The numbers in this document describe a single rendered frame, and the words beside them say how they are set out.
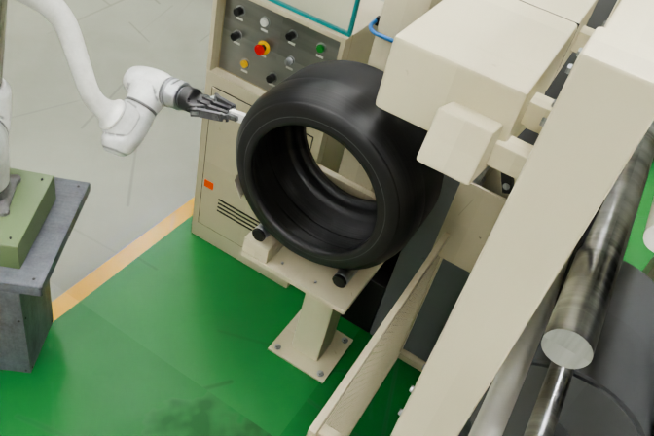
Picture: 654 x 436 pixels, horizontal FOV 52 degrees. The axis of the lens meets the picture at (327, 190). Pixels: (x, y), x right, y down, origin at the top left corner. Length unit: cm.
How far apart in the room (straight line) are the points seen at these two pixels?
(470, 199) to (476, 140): 87
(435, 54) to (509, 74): 13
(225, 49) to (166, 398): 135
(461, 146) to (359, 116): 55
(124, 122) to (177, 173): 158
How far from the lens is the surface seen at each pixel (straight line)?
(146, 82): 206
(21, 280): 220
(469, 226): 199
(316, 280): 203
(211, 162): 290
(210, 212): 307
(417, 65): 118
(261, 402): 270
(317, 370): 281
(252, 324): 291
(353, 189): 215
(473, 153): 109
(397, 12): 187
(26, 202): 229
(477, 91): 115
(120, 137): 202
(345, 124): 160
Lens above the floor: 228
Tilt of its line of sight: 39 degrees down
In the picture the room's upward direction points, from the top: 15 degrees clockwise
